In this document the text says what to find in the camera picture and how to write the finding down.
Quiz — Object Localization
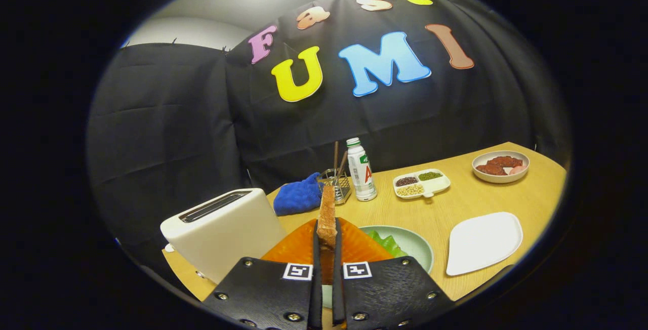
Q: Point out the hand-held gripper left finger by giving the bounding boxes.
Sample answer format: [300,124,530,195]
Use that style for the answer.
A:
[202,217,323,330]

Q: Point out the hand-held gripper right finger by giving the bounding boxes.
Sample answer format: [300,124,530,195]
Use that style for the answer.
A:
[332,217,456,330]

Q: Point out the toasted bread slice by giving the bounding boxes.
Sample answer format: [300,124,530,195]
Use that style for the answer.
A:
[317,185,338,286]

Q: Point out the green lettuce leaf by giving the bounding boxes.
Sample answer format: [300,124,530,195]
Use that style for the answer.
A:
[367,230,408,258]

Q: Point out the pale green plate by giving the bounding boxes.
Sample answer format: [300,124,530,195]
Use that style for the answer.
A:
[322,225,435,309]

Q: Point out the blue cloth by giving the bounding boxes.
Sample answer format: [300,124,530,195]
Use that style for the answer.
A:
[273,172,325,217]

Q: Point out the white toaster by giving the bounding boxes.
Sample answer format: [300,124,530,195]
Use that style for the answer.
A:
[160,188,287,285]

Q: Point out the white drink bottle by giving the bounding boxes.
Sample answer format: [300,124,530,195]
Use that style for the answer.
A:
[346,137,378,202]

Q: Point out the white divided dish with beans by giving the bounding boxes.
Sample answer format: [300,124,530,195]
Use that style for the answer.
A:
[393,169,451,200]

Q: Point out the flat white plate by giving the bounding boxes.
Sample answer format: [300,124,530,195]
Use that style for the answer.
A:
[445,212,523,276]

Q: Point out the white bowl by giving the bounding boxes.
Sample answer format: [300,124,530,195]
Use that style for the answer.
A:
[472,150,530,184]

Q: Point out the dark red meat slices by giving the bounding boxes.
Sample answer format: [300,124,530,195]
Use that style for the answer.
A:
[476,156,523,176]

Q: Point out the black backdrop cloth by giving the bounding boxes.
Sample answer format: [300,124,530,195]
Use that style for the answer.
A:
[86,0,573,270]

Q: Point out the metal wire utensil holder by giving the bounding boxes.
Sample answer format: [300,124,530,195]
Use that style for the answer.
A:
[321,169,352,206]

